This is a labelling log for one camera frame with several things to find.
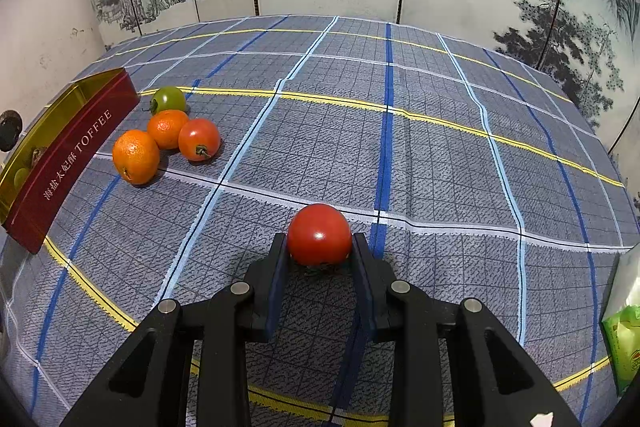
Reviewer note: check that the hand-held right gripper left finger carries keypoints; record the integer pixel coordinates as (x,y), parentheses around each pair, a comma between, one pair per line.
(277,287)

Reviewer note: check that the red tomato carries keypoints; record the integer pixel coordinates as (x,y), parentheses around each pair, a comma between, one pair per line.
(317,232)

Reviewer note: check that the green snack packet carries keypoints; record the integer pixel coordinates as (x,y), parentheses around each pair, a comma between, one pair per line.
(625,347)

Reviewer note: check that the grey round stone disc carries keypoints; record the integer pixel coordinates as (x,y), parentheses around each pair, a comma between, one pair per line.
(9,129)

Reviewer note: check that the orange-red tomato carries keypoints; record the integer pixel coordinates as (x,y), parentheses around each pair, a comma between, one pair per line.
(200,137)

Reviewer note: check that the green tomato with stem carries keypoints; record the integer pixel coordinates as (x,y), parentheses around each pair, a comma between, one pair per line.
(170,98)

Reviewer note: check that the small orange mandarin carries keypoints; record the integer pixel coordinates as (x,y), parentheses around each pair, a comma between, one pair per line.
(165,129)

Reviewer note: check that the blue plaid tablecloth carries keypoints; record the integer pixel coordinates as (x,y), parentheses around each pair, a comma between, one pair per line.
(400,157)

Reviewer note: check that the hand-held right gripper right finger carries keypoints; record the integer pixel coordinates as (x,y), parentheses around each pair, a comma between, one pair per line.
(365,287)

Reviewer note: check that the large orange mandarin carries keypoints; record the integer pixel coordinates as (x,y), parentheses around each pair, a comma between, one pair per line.
(135,157)

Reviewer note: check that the red and gold tin box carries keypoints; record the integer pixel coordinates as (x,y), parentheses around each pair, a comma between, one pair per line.
(75,157)

